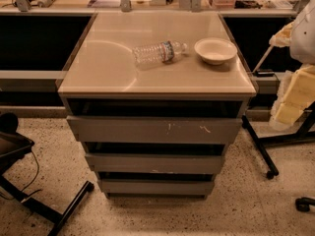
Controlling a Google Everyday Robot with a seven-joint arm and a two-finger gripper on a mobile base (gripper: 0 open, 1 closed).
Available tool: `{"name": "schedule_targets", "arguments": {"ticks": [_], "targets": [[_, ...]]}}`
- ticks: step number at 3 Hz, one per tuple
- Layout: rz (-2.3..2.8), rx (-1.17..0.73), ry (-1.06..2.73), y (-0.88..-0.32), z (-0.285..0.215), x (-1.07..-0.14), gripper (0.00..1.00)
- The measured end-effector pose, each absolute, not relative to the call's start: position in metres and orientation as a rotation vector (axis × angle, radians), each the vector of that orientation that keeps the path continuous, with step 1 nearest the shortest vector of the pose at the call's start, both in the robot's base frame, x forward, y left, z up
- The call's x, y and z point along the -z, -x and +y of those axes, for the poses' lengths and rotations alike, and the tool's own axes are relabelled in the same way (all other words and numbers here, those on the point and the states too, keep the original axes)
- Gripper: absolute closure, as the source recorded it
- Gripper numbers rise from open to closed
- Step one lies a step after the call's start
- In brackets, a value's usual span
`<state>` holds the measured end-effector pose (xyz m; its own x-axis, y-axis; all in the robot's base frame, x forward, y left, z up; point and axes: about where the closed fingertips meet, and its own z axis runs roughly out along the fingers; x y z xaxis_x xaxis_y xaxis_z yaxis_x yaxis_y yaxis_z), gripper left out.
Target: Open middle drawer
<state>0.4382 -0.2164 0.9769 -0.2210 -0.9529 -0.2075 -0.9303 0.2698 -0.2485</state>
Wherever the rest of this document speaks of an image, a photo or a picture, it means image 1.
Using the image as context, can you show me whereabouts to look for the grey top drawer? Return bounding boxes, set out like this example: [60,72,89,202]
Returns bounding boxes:
[67,116,241,144]

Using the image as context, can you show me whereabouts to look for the black stand right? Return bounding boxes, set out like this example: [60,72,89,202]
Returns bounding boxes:
[242,103,315,179]

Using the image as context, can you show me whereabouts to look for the black cable left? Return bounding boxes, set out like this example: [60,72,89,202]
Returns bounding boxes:
[0,150,43,201]

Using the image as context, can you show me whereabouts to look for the white bowl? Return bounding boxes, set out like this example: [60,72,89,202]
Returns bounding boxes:
[194,37,237,65]

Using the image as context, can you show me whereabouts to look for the black stand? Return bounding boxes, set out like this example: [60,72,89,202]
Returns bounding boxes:
[242,103,315,179]
[0,113,95,236]

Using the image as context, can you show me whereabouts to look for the black caster wheel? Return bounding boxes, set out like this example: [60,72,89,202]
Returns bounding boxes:
[295,197,315,212]

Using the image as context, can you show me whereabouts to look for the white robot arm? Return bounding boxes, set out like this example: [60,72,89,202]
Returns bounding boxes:
[269,0,315,131]

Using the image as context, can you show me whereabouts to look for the grey drawer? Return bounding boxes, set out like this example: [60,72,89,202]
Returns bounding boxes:
[86,153,224,174]
[67,116,241,144]
[97,180,215,196]

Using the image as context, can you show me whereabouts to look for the clear plastic water bottle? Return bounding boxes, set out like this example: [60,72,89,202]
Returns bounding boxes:
[132,40,189,67]

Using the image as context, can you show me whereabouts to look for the black stand left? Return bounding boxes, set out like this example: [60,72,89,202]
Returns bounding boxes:
[0,113,95,236]

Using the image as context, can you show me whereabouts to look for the grey bottom drawer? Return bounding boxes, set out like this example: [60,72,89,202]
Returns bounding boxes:
[97,180,215,196]

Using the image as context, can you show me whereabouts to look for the white rod with black base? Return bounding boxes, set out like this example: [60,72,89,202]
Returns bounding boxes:
[252,45,274,75]

